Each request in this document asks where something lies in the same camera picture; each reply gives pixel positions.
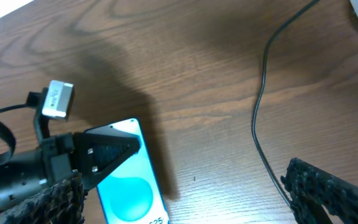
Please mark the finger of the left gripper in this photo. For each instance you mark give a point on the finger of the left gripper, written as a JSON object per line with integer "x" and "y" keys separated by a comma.
{"x": 95, "y": 156}

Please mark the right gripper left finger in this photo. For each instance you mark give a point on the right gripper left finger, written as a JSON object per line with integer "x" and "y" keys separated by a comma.
{"x": 62, "y": 203}

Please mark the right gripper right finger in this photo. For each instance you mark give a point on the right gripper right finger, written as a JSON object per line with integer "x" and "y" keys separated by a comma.
{"x": 316, "y": 194}

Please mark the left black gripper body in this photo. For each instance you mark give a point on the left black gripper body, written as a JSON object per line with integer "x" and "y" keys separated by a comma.
{"x": 54, "y": 150}

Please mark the blue Samsung Galaxy smartphone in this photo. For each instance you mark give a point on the blue Samsung Galaxy smartphone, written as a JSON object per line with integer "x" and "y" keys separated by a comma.
{"x": 131, "y": 194}

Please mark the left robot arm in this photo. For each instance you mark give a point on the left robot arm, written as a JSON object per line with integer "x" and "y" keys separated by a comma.
{"x": 21, "y": 175}

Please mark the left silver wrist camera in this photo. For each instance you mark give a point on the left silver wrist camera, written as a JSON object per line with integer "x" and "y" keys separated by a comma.
{"x": 58, "y": 100}

